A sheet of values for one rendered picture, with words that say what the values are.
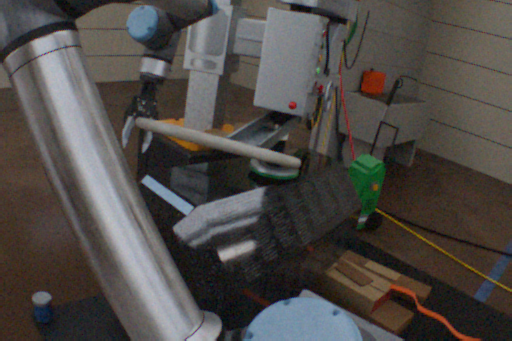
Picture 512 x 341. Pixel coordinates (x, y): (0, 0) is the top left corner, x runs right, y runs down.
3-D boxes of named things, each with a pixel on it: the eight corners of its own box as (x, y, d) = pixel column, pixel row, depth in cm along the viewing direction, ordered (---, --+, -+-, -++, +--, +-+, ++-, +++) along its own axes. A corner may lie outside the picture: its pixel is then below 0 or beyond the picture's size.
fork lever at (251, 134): (277, 109, 211) (279, 99, 209) (315, 118, 205) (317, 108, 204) (214, 147, 149) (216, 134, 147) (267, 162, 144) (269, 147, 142)
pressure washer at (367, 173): (355, 212, 373) (377, 117, 347) (380, 230, 344) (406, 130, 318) (324, 216, 356) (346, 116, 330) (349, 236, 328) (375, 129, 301)
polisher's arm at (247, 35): (175, 50, 241) (181, 8, 234) (198, 47, 273) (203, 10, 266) (303, 71, 227) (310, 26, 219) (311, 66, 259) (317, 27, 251)
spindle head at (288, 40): (277, 100, 212) (292, 12, 199) (320, 110, 206) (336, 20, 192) (251, 112, 180) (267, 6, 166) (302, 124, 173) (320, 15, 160)
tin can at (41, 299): (47, 308, 189) (44, 289, 185) (57, 318, 184) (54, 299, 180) (32, 315, 181) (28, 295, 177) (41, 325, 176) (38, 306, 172)
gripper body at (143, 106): (126, 115, 112) (138, 72, 111) (129, 115, 120) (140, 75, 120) (153, 122, 113) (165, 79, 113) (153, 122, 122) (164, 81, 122)
